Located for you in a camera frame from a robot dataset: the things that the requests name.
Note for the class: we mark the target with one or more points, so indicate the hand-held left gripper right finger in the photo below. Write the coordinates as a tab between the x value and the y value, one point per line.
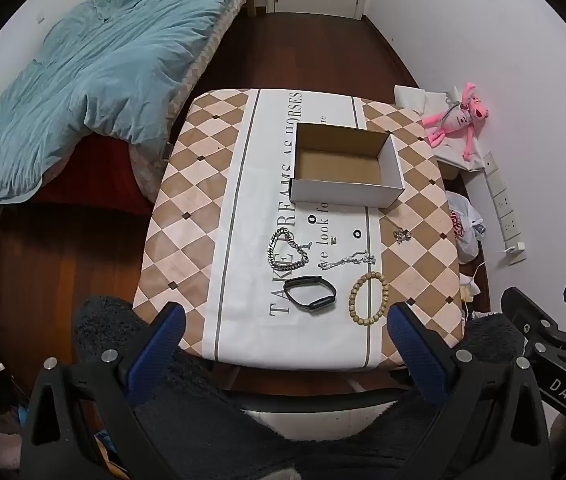
413	350

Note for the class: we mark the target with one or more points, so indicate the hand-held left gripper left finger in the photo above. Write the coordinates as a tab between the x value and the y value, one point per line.
163	345

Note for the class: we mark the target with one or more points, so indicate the black fitness band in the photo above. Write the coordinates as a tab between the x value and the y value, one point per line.
320	304

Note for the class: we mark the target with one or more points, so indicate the white cardboard box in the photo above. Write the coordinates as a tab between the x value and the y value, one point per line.
343	195

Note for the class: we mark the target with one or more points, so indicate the white charger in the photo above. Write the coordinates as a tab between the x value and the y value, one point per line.
516	254

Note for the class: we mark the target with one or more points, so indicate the crumpled white tissue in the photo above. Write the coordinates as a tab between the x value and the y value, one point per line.
469	284

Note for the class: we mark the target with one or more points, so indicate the white plastic bag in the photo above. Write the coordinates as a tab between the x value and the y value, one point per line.
463	245

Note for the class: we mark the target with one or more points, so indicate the pink plush toy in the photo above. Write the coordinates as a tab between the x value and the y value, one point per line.
458	117

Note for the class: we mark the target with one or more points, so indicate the checkered tablecloth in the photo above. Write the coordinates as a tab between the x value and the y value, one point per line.
203	130

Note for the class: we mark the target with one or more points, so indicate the light blue blanket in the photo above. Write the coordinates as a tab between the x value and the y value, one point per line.
88	70

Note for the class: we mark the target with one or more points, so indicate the bed with patterned mattress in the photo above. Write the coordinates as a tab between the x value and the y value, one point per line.
203	60

